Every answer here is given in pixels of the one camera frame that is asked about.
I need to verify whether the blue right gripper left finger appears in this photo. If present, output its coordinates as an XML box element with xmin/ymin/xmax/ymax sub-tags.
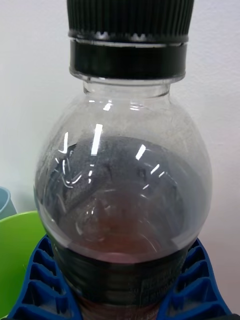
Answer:
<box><xmin>7</xmin><ymin>235</ymin><xmax>83</xmax><ymax>320</ymax></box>

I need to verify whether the green plastic bin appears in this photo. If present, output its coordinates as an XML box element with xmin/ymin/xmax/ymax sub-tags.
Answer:
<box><xmin>0</xmin><ymin>210</ymin><xmax>47</xmax><ymax>320</ymax></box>

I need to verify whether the pale blue plastic bin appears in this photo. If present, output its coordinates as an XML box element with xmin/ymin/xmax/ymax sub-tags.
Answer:
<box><xmin>0</xmin><ymin>186</ymin><xmax>18</xmax><ymax>221</ymax></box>

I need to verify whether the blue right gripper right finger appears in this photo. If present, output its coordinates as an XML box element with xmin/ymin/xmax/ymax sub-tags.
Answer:
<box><xmin>157</xmin><ymin>237</ymin><xmax>232</xmax><ymax>320</ymax></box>

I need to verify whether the clear bottle with black label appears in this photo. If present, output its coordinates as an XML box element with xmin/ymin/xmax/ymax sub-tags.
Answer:
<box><xmin>33</xmin><ymin>0</ymin><xmax>213</xmax><ymax>320</ymax></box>

